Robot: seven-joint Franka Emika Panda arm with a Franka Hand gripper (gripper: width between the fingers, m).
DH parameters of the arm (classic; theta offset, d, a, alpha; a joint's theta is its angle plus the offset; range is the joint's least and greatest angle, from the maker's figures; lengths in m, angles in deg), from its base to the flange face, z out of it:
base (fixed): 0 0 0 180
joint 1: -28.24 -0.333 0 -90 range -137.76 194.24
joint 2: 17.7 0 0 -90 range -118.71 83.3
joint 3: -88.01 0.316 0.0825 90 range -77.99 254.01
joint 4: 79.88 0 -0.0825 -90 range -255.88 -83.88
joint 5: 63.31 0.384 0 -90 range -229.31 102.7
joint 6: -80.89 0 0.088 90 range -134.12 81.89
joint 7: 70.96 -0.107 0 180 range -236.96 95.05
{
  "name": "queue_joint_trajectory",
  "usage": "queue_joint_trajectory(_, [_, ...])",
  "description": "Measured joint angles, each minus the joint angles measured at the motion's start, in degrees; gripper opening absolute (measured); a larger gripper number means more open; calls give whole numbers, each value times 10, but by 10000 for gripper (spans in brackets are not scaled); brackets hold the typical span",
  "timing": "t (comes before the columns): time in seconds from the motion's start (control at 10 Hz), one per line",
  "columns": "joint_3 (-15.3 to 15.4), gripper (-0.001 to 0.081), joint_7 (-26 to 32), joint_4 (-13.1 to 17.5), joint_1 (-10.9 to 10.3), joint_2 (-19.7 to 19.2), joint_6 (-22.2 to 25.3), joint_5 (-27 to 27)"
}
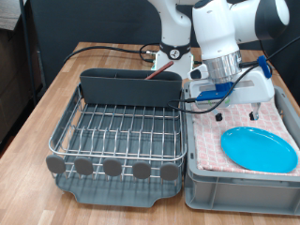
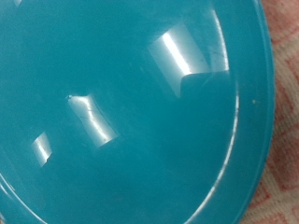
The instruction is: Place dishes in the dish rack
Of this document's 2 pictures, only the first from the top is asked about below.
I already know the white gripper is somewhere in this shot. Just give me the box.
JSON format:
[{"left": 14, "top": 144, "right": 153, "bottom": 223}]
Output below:
[{"left": 189, "top": 68, "right": 276, "bottom": 122}]

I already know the blue plastic plate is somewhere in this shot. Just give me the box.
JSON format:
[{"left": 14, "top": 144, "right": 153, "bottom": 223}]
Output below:
[{"left": 219, "top": 126, "right": 299, "bottom": 174}]

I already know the reddish brown wooden spoon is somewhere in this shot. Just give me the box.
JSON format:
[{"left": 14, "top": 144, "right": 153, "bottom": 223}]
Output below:
[{"left": 143, "top": 60, "right": 174, "bottom": 81}]

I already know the grey dish rack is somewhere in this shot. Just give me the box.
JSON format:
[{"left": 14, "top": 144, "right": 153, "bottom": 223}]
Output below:
[{"left": 50, "top": 83, "right": 186, "bottom": 209}]

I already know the pink checked towel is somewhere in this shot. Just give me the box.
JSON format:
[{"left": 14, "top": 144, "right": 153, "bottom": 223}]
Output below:
[{"left": 188, "top": 83, "right": 300, "bottom": 177}]

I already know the grey plastic crate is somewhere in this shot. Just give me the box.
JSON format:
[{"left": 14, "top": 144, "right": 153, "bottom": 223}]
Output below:
[{"left": 182, "top": 82, "right": 300, "bottom": 217}]

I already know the dark metal pole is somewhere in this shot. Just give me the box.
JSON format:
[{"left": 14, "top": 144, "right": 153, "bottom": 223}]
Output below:
[{"left": 18, "top": 0, "right": 38, "bottom": 106}]

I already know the dark wooden cabinet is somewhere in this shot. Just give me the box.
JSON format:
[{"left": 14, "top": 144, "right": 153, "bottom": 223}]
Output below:
[{"left": 0, "top": 0, "right": 43, "bottom": 144}]

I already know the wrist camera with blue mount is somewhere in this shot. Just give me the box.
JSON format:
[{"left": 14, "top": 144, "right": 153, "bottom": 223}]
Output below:
[{"left": 193, "top": 82, "right": 235, "bottom": 111}]

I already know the black camera cable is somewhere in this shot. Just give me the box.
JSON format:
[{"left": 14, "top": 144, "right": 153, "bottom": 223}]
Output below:
[{"left": 167, "top": 36, "right": 300, "bottom": 115}]

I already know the blue cable clip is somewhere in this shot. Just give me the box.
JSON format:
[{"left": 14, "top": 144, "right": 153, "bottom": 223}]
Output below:
[{"left": 256, "top": 55, "right": 273, "bottom": 79}]

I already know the metal wire dish rack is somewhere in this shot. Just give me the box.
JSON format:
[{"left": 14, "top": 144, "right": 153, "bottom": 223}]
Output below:
[{"left": 45, "top": 83, "right": 188, "bottom": 184}]

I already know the thick black cable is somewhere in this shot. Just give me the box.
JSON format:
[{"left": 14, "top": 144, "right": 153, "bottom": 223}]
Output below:
[{"left": 63, "top": 42, "right": 162, "bottom": 65}]

